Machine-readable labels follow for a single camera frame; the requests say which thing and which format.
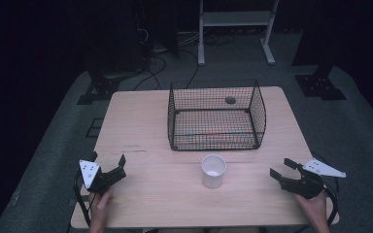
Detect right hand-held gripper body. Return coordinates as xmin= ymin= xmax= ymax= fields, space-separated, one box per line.
xmin=279 ymin=157 xmax=348 ymax=200

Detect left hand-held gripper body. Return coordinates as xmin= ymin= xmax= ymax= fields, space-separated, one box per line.
xmin=79 ymin=159 xmax=127 ymax=196

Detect white cup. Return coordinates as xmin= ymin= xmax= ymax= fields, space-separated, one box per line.
xmin=201 ymin=153 xmax=227 ymax=189

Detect black wire basket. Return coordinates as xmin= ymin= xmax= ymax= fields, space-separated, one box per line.
xmin=167 ymin=78 xmax=267 ymax=152

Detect person's right hand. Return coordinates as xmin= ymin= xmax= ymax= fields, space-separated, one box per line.
xmin=293 ymin=190 xmax=328 ymax=225

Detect person's left hand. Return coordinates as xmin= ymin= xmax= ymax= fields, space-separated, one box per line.
xmin=88 ymin=186 xmax=115 ymax=227

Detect black stand base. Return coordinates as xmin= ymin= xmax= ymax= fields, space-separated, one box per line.
xmin=293 ymin=62 xmax=348 ymax=102
xmin=76 ymin=68 xmax=125 ymax=106

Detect white metal stand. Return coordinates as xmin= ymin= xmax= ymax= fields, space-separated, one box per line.
xmin=197 ymin=0 xmax=280 ymax=67

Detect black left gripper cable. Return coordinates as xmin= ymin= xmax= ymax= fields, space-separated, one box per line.
xmin=72 ymin=168 xmax=93 ymax=228

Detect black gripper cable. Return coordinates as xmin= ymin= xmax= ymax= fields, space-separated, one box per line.
xmin=72 ymin=168 xmax=93 ymax=228
xmin=310 ymin=152 xmax=340 ymax=227

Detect black rectangular floor frame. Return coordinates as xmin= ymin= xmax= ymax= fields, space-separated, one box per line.
xmin=85 ymin=117 xmax=105 ymax=139

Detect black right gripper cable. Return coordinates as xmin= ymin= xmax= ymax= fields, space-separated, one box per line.
xmin=310 ymin=152 xmax=340 ymax=227

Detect black floor cables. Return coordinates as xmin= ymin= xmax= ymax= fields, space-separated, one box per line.
xmin=131 ymin=27 xmax=237 ymax=92

